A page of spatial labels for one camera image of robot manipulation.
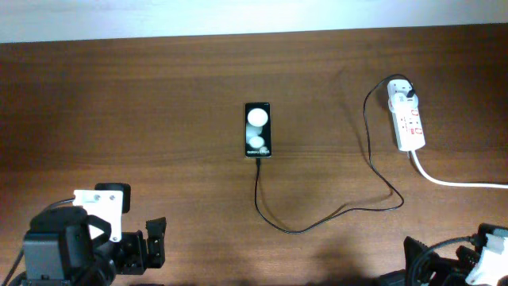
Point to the black smartphone with white circles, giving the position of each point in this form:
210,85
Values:
257,119

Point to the white power strip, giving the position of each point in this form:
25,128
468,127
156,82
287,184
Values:
408,130

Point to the white charger plug adapter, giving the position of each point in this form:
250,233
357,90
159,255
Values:
401,96

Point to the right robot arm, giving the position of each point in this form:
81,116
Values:
393,278

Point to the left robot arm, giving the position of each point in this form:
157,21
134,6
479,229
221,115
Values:
68,246

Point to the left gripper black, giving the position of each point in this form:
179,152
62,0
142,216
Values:
140,253

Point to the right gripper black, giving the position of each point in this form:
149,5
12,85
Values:
449,269

